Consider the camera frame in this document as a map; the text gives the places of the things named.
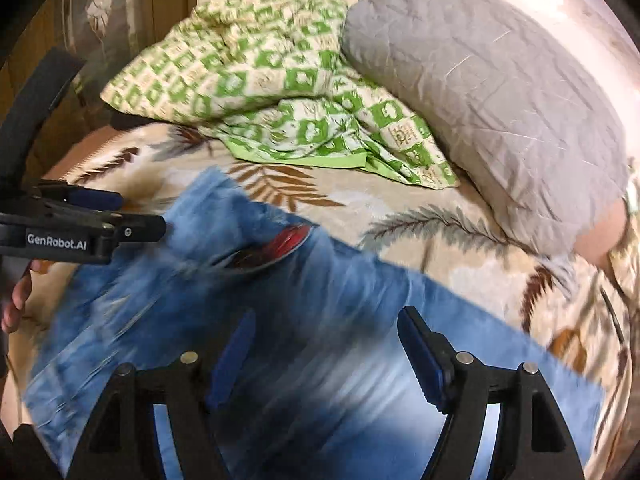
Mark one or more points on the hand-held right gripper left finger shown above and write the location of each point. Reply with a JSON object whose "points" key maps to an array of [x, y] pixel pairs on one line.
{"points": [[231, 360]]}

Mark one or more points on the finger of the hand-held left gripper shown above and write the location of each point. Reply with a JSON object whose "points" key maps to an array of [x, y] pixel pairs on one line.
{"points": [[135, 230], [95, 199]]}

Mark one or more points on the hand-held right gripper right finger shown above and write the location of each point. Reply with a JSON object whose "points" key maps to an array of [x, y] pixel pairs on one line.
{"points": [[425, 360]]}

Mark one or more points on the blue denim pants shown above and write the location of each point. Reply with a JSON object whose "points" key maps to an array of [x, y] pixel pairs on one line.
{"points": [[310, 320]]}

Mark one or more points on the person's left hand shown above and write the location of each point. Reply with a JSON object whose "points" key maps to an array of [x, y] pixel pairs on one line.
{"points": [[15, 302]]}

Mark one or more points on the leaf print blanket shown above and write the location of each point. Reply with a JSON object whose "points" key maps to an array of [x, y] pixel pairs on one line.
{"points": [[440, 240]]}

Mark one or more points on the wooden headboard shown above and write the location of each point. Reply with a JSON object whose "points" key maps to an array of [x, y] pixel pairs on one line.
{"points": [[125, 15]]}

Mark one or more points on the green checkered quilt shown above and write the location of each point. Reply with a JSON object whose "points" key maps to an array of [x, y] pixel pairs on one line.
{"points": [[280, 85]]}

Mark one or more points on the pink pillow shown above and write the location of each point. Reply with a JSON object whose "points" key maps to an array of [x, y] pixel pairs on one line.
{"points": [[602, 235]]}

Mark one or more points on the cream printed pillow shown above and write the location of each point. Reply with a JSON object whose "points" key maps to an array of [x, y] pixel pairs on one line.
{"points": [[629, 230]]}

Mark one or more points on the grey pillow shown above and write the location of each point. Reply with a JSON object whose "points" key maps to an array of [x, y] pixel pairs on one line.
{"points": [[480, 110]]}

